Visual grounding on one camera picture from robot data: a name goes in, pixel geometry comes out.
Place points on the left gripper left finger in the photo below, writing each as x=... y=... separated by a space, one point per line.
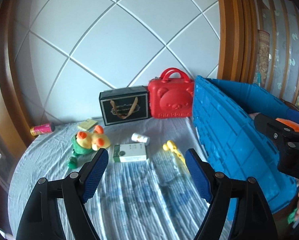
x=40 y=218

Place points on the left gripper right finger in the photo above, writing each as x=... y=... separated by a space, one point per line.
x=253 y=218

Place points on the white medicine bottle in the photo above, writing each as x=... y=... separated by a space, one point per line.
x=140 y=138

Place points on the green cloth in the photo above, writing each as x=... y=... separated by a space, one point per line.
x=291 y=217

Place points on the blue plastic storage crate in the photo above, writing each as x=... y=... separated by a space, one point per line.
x=223 y=114

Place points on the yellow duck plush toy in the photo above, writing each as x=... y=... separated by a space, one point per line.
x=84 y=142

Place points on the blue striped table cloth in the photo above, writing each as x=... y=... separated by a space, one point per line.
x=151 y=199

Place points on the pink cylindrical can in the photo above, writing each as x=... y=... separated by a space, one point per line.
x=42 y=129

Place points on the white green box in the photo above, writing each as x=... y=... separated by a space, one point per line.
x=129 y=153

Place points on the rolled patterned carpet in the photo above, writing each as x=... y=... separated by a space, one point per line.
x=262 y=61

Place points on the yellow toy duck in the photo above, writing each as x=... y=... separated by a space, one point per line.
x=171 y=146

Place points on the red bear suitcase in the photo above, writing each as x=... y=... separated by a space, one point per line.
x=171 y=95

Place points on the black gift bag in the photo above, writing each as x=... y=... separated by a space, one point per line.
x=124 y=105

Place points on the teal mop handle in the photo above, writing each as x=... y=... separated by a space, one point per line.
x=258 y=79

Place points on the wooden door frame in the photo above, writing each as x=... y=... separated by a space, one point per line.
x=238 y=40

